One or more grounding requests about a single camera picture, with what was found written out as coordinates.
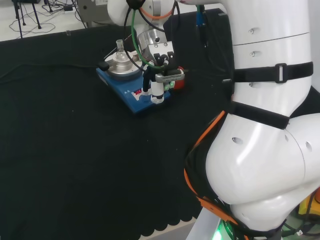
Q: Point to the black bench cloth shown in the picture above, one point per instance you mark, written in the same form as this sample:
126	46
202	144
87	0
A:
75	155

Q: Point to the heater with blue base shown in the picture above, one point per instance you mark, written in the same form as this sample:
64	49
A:
125	88

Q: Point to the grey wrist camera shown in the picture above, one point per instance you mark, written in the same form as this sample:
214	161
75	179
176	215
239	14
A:
170	77

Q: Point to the clear round-bottom glass flask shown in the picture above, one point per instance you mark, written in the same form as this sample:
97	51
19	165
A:
121	52

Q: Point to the dark tripod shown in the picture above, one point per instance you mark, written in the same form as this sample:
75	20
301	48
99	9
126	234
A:
21	15

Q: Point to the yellow stop button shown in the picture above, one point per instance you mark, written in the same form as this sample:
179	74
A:
310	205

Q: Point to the grey equipment box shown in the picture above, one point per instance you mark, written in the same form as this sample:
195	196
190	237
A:
92	11

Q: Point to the red round object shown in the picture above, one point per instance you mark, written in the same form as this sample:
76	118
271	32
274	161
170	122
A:
179	83

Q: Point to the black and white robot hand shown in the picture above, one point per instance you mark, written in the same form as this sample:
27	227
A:
160	53

